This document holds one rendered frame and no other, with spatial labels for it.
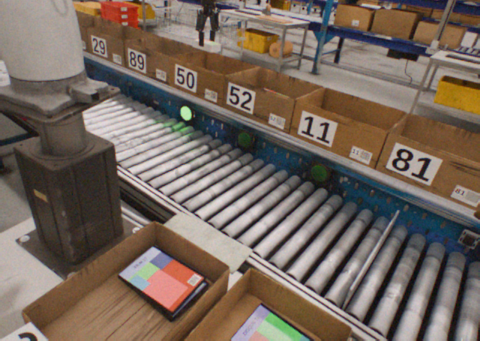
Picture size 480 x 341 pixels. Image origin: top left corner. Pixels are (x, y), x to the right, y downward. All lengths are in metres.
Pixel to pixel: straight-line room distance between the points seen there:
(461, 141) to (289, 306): 1.01
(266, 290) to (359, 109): 1.01
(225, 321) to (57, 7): 0.79
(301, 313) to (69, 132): 0.72
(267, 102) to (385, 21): 4.35
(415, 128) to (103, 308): 1.34
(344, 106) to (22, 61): 1.31
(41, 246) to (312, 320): 0.78
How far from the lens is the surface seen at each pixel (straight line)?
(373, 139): 1.36
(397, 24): 5.68
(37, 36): 0.80
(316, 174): 1.42
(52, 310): 0.96
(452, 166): 1.33
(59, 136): 0.91
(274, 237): 1.15
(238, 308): 0.95
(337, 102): 1.69
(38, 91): 0.84
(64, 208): 0.94
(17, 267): 1.14
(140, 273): 0.97
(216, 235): 1.12
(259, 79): 1.89
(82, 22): 2.99
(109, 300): 0.98
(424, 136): 1.62
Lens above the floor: 1.53
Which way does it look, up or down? 31 degrees down
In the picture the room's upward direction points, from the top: 7 degrees clockwise
